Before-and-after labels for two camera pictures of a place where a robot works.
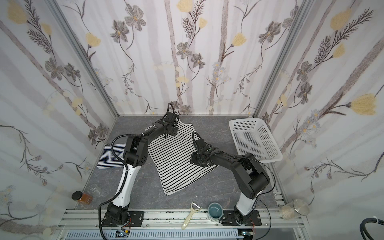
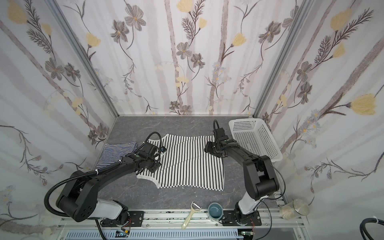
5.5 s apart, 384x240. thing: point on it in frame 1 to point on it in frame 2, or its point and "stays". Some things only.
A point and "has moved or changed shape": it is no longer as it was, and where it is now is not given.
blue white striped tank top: x=112 y=156 stays
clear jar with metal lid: x=293 y=209 stays
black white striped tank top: x=180 y=160 has moved or changed shape
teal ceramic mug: x=215 y=211 stays
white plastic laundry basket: x=253 y=136 stays
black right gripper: x=199 y=153 to x=212 y=148
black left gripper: x=170 y=126 to x=155 y=158
